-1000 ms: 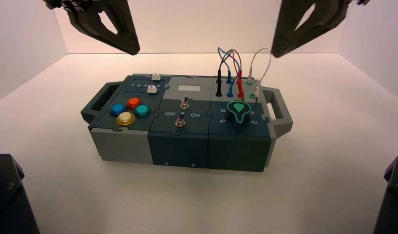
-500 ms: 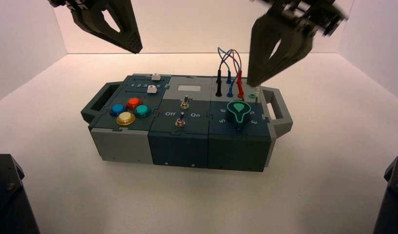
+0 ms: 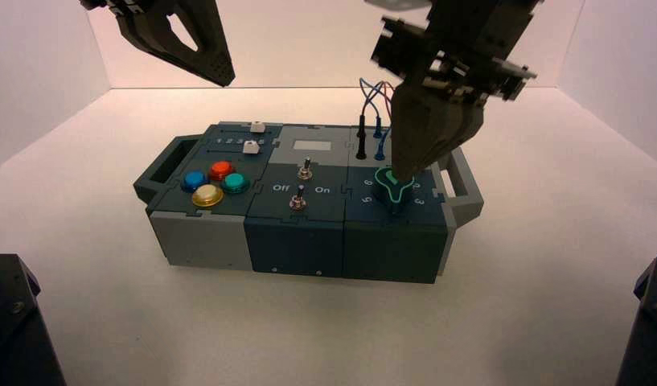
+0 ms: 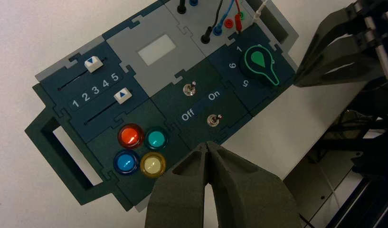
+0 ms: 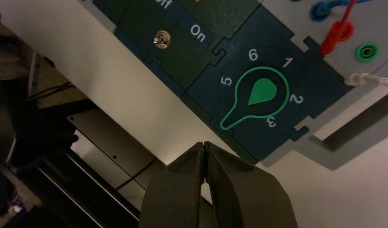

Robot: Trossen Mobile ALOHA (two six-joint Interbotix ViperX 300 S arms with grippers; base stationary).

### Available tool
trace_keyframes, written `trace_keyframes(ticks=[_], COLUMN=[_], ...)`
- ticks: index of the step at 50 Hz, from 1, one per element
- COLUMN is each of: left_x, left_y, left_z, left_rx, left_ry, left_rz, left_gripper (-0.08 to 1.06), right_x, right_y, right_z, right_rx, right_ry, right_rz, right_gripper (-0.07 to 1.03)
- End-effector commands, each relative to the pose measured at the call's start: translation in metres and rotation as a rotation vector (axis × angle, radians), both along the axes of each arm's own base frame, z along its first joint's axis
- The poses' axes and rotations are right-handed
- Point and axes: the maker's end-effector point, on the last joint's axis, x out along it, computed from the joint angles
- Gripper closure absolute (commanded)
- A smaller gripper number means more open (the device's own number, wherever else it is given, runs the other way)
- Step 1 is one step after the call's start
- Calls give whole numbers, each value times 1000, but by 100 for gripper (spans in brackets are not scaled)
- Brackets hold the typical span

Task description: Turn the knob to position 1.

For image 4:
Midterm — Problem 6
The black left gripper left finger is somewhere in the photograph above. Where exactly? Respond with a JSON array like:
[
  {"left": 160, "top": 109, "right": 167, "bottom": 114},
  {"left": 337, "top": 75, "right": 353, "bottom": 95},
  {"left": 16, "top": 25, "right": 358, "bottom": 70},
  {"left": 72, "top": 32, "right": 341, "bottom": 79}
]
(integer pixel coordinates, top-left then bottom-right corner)
[{"left": 145, "top": 142, "right": 210, "bottom": 228}]

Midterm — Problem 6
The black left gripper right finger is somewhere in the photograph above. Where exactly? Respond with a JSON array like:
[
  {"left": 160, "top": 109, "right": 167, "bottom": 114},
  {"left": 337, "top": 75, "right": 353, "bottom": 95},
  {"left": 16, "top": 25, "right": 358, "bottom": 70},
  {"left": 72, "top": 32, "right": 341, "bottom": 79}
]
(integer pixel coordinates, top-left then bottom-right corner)
[{"left": 208, "top": 142, "right": 303, "bottom": 228}]

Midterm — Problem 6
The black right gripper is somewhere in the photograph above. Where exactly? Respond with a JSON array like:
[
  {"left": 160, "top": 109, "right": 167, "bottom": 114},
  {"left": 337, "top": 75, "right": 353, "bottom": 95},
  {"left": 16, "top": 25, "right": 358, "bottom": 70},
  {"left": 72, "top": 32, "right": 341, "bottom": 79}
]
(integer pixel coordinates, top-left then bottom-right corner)
[{"left": 293, "top": 0, "right": 388, "bottom": 88}]

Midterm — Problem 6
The black knob with green outline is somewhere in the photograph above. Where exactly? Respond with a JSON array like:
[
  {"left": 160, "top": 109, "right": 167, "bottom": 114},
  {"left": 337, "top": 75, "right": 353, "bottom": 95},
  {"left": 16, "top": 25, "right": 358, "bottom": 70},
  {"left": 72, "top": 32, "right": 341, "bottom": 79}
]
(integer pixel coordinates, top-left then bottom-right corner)
[{"left": 238, "top": 44, "right": 281, "bottom": 87}]

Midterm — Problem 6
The yellow round push button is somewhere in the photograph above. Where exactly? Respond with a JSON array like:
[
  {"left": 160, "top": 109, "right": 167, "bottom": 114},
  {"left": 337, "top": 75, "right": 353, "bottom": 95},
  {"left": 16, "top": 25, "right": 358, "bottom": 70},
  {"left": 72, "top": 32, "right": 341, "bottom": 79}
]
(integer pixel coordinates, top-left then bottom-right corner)
[{"left": 139, "top": 152, "right": 167, "bottom": 179}]

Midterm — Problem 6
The teal round push button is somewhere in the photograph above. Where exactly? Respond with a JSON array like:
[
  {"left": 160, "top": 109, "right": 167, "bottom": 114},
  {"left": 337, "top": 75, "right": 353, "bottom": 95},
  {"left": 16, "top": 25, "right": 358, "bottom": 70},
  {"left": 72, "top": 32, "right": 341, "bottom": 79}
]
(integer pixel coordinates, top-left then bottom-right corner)
[{"left": 144, "top": 126, "right": 169, "bottom": 151}]

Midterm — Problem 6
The blue round push button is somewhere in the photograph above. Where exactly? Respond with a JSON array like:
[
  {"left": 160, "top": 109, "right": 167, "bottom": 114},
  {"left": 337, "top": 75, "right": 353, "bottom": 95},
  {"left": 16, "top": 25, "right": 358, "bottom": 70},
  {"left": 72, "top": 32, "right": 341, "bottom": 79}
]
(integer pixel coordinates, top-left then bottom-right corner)
[{"left": 113, "top": 150, "right": 140, "bottom": 176}]

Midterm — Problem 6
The red round push button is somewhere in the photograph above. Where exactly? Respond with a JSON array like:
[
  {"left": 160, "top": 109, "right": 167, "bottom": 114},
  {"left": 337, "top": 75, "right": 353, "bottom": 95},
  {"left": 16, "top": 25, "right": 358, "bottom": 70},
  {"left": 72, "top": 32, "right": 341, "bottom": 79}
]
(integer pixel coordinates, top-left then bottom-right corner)
[{"left": 117, "top": 123, "right": 146, "bottom": 150}]

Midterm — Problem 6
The dark teal grey control box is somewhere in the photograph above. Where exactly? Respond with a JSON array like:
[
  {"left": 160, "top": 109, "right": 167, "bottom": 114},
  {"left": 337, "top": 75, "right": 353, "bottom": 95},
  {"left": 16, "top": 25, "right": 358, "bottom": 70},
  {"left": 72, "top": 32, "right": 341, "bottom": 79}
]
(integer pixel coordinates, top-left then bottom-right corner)
[{"left": 24, "top": 0, "right": 300, "bottom": 213}]

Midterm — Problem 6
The white display window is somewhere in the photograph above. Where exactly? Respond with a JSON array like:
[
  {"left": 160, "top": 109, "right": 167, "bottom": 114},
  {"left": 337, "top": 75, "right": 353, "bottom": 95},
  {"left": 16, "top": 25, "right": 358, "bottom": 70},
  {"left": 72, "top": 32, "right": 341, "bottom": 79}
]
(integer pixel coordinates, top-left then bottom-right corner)
[{"left": 137, "top": 34, "right": 177, "bottom": 67}]

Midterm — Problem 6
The metal toggle switch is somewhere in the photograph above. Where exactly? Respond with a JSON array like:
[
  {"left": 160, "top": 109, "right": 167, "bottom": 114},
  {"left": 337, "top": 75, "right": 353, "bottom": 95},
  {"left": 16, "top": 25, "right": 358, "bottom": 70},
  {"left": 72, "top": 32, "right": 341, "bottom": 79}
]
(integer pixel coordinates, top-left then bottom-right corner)
[
  {"left": 182, "top": 81, "right": 197, "bottom": 96},
  {"left": 207, "top": 114, "right": 223, "bottom": 127}
]

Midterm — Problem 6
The white banana plug cable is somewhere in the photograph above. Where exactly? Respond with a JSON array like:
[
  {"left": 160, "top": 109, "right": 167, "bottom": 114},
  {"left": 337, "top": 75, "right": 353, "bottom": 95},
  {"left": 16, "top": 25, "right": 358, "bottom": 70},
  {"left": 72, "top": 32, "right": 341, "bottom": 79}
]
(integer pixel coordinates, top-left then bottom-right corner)
[{"left": 252, "top": 0, "right": 270, "bottom": 23}]

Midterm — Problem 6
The red banana plug cable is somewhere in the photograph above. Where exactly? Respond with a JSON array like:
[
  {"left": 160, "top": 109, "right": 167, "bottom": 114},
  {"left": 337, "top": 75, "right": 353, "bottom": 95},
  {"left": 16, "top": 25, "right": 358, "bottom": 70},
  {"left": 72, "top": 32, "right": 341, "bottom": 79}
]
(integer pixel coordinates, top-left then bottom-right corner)
[{"left": 234, "top": 0, "right": 244, "bottom": 34}]

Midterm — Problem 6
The blue banana plug cable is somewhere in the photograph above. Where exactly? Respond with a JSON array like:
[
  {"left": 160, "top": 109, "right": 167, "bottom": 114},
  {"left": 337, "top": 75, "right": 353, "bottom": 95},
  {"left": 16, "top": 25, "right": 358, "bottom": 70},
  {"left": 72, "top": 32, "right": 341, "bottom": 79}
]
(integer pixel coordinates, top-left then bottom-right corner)
[{"left": 189, "top": 0, "right": 235, "bottom": 36}]

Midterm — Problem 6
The black banana plug cable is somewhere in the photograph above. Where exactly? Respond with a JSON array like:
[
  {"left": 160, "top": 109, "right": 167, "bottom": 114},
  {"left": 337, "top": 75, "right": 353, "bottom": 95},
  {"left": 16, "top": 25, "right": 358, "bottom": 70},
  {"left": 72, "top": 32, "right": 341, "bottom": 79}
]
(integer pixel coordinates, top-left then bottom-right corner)
[{"left": 176, "top": 0, "right": 224, "bottom": 45}]

